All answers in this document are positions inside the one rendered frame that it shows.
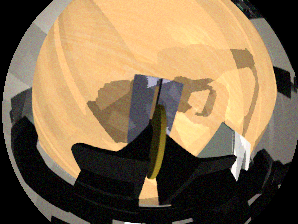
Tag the gold coin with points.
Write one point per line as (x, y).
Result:
(158, 142)

